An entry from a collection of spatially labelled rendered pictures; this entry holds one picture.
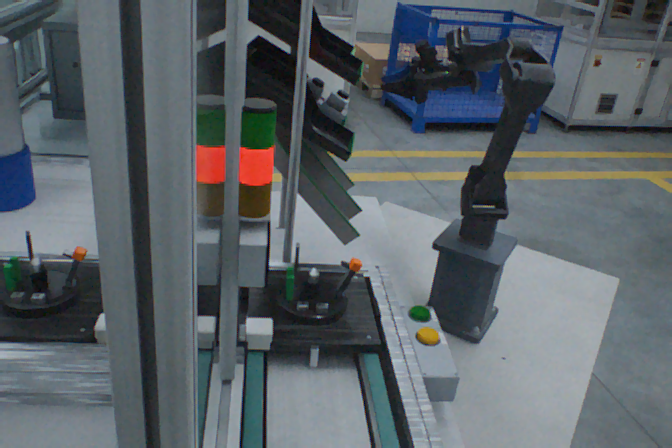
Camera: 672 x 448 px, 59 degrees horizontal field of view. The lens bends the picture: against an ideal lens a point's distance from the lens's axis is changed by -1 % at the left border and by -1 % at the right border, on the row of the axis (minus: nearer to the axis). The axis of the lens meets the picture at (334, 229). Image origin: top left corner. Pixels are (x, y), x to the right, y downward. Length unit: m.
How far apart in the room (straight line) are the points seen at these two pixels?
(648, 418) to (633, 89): 4.31
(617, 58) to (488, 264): 5.21
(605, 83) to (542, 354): 5.14
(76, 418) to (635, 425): 2.14
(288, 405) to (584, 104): 5.52
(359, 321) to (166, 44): 0.99
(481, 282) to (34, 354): 0.84
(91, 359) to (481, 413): 0.69
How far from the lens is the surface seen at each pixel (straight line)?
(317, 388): 1.08
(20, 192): 1.79
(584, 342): 1.47
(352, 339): 1.10
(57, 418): 1.14
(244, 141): 0.80
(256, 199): 0.82
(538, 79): 1.13
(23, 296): 1.18
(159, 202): 0.20
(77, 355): 1.09
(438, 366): 1.10
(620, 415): 2.74
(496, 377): 1.28
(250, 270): 0.84
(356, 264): 1.13
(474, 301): 1.31
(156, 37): 0.18
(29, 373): 1.13
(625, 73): 6.47
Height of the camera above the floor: 1.65
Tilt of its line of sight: 28 degrees down
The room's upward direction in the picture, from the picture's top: 7 degrees clockwise
